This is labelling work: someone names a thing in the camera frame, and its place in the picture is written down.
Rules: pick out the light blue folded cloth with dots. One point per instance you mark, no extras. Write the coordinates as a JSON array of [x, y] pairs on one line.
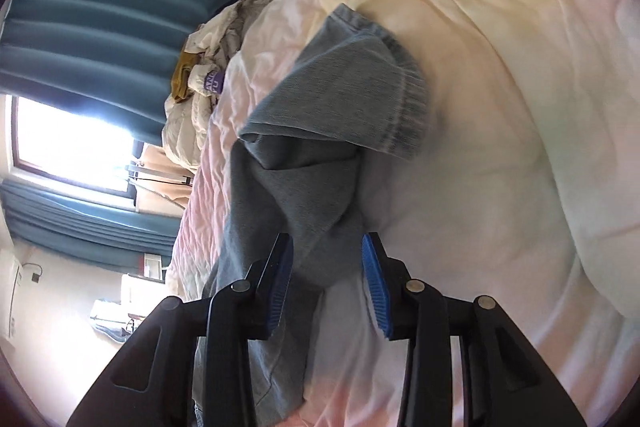
[[107, 314]]

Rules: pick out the pastel pink white quilt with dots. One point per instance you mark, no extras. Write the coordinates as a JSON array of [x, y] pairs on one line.
[[500, 107]]

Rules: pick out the teal curtain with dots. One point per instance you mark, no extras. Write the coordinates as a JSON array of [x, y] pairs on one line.
[[100, 7], [75, 222]]

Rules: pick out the pile of cream clothes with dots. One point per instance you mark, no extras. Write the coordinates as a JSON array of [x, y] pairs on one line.
[[185, 127]]

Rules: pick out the window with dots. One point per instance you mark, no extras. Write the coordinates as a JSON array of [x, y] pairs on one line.
[[65, 142]]

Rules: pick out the grey garment with purple label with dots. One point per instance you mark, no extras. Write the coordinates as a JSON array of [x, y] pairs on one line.
[[212, 83]]

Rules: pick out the blue denim jeans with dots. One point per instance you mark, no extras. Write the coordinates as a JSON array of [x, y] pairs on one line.
[[310, 187]]

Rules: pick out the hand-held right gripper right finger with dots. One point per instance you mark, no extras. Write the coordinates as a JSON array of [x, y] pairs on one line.
[[375, 287]]

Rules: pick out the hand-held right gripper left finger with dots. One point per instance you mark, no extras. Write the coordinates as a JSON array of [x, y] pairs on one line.
[[280, 287]]

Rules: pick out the beige hanging garment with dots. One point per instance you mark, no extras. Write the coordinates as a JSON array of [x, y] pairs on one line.
[[160, 162]]

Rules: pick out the mustard yellow garment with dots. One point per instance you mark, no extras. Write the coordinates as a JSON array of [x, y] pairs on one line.
[[182, 77]]

